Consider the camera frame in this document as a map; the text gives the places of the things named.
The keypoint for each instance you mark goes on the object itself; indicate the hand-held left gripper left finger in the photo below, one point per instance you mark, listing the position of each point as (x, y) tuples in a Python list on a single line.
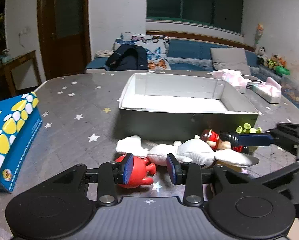
[(128, 168)]

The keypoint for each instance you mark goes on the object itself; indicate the dark blue backpack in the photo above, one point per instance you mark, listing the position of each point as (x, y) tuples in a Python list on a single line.
[(127, 57)]

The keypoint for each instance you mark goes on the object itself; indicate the butterfly print pillow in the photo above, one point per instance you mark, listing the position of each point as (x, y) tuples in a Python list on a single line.
[(154, 47)]

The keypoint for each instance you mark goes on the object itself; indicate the green toy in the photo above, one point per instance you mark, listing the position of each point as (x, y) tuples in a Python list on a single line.
[(244, 128)]

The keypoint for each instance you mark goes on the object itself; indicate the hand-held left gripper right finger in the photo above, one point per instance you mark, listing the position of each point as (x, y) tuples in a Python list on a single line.
[(172, 170)]

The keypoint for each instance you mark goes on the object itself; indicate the wooden side table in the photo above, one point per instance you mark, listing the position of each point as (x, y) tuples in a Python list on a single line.
[(22, 57)]

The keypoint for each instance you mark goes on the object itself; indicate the colourful picture box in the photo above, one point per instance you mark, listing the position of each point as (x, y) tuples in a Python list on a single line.
[(292, 90)]

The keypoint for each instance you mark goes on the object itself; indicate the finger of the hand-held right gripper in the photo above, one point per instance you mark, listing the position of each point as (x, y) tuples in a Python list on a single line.
[(289, 171), (254, 140)]

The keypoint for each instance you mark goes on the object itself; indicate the light cloth on sofa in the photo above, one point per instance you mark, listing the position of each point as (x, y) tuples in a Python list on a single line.
[(103, 53)]

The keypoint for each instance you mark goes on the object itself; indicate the brown wooden door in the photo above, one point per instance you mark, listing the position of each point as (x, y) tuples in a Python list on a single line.
[(64, 55)]

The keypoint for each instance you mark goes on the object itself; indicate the black-headed red toy figure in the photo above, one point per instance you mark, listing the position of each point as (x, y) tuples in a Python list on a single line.
[(212, 138)]

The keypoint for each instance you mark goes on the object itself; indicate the grey pillow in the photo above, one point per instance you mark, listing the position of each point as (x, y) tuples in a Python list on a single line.
[(229, 58)]

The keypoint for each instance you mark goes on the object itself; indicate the pink plastic bag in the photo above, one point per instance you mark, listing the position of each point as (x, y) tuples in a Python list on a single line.
[(229, 77)]

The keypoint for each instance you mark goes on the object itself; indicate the white pink tissue pack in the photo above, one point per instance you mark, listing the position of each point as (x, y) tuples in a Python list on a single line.
[(269, 90)]

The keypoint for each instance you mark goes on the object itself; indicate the blue yellow tissue box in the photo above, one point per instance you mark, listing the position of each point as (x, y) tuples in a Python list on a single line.
[(14, 135)]

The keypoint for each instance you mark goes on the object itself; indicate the round red toy figure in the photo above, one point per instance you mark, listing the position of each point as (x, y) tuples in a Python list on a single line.
[(140, 175)]

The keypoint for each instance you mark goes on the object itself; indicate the white cardboard box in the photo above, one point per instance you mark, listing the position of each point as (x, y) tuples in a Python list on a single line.
[(164, 125)]

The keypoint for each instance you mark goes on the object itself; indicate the black white plush toy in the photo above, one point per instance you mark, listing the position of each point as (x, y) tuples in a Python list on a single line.
[(262, 55)]

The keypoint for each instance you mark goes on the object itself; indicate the grey star-print tablecloth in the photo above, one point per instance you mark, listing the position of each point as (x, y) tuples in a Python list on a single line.
[(77, 100)]

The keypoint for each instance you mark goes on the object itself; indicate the green-framed window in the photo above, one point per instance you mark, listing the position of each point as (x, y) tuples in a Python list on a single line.
[(194, 2)]

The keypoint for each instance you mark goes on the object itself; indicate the blue sofa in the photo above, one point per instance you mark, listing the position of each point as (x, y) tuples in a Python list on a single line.
[(189, 52)]

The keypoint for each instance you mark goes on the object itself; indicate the flower bouquet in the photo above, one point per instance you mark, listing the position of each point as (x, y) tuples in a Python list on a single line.
[(259, 32)]

